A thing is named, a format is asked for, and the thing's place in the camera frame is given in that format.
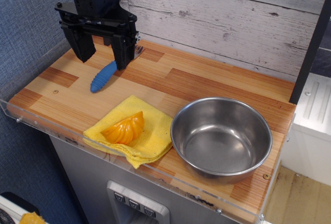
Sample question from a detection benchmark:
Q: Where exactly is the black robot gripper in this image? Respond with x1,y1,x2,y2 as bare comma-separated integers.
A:
55,0,139,70

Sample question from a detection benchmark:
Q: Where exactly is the stainless steel bowl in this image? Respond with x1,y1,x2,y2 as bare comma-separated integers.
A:
170,97,273,184

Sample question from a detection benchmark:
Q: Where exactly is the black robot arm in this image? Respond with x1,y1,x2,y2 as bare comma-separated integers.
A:
55,0,139,70

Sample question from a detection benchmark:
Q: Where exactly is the orange plastic shell toy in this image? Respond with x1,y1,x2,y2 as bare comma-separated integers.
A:
100,111,145,145

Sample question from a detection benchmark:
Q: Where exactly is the yellow folded cloth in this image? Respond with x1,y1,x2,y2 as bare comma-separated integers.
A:
83,95,172,169

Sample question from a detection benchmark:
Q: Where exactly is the clear acrylic table guard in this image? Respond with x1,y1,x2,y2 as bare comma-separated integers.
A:
0,37,296,224

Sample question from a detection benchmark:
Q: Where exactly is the grey cabinet dispenser panel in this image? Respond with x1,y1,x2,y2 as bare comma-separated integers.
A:
107,181,170,223

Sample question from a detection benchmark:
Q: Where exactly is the orange object bottom left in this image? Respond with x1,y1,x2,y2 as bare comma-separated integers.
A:
19,212,46,224

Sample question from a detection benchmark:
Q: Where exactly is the white ribbed appliance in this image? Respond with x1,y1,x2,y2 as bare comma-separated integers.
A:
281,73,330,185

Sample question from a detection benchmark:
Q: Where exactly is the blue handled fork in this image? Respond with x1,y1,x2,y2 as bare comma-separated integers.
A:
89,44,145,94

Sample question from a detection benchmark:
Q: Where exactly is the black vertical post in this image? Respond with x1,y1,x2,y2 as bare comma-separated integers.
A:
289,0,330,104

